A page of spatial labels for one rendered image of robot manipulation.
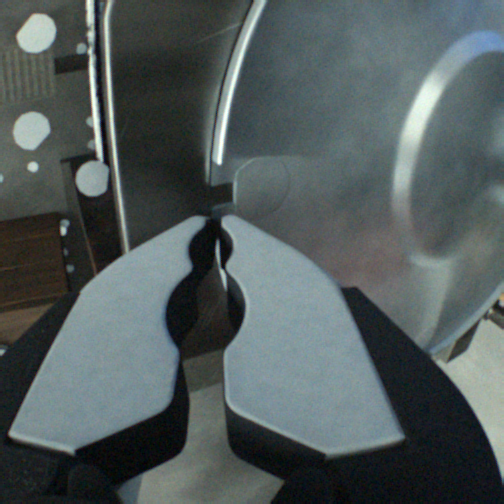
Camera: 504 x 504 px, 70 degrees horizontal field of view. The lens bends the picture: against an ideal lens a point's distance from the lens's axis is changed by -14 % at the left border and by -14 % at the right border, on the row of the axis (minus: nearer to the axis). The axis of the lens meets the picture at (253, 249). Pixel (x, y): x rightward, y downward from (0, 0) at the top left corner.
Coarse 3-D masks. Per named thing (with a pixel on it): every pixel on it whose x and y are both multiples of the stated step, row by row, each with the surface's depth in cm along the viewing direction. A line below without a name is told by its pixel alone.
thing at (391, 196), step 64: (256, 0) 10; (320, 0) 11; (384, 0) 12; (448, 0) 13; (256, 64) 11; (320, 64) 12; (384, 64) 13; (448, 64) 14; (256, 128) 12; (320, 128) 14; (384, 128) 15; (448, 128) 16; (320, 192) 15; (384, 192) 17; (448, 192) 18; (320, 256) 17; (384, 256) 19; (448, 256) 21; (448, 320) 26
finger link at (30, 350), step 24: (48, 312) 8; (24, 336) 7; (48, 336) 7; (0, 360) 7; (24, 360) 7; (0, 384) 6; (24, 384) 6; (0, 408) 6; (0, 432) 5; (0, 456) 5; (24, 456) 5; (48, 456) 5; (0, 480) 5; (24, 480) 5; (48, 480) 5
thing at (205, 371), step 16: (64, 160) 81; (80, 160) 80; (96, 160) 80; (64, 176) 81; (80, 192) 66; (112, 192) 66; (80, 208) 61; (96, 208) 61; (112, 208) 61; (96, 224) 56; (112, 224) 56; (96, 240) 53; (112, 240) 53; (96, 256) 49; (112, 256) 49; (96, 272) 46; (192, 368) 37; (208, 368) 38; (192, 384) 38; (208, 384) 39
